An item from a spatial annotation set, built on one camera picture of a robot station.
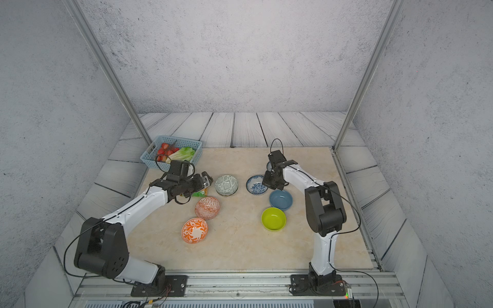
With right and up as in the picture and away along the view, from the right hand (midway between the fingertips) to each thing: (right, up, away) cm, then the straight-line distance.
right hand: (266, 184), depth 96 cm
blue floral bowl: (-6, -1, +6) cm, 8 cm away
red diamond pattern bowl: (-29, -11, -2) cm, 31 cm away
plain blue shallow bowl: (+8, -8, 0) cm, 11 cm away
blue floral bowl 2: (+3, +8, +11) cm, 14 cm away
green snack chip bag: (-33, -5, +3) cm, 33 cm away
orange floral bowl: (-32, -20, -9) cm, 39 cm away
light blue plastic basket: (-66, +14, +16) cm, 69 cm away
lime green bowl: (+3, -15, -6) cm, 17 cm away
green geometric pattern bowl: (-20, -1, +3) cm, 20 cm away
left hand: (-26, +1, -7) cm, 27 cm away
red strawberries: (-58, +17, +19) cm, 63 cm away
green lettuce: (-45, +16, +15) cm, 50 cm away
